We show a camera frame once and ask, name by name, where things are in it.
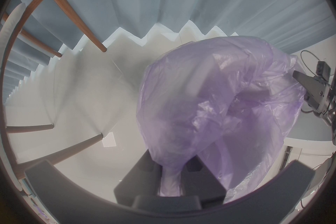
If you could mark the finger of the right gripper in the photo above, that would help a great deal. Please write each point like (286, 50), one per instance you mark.
(315, 90)
(312, 104)

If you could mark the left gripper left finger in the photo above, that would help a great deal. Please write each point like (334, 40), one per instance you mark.
(139, 181)

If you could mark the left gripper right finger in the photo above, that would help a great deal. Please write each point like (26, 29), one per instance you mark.
(202, 181)

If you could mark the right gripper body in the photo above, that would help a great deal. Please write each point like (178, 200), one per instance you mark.
(330, 102)

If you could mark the purple plastic bag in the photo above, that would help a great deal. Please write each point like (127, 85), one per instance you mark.
(210, 102)

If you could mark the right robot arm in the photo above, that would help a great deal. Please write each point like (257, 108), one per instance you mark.
(334, 133)

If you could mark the white cushioned wooden chair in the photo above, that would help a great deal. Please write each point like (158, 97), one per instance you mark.
(80, 19)

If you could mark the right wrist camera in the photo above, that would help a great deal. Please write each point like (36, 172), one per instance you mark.
(323, 70)

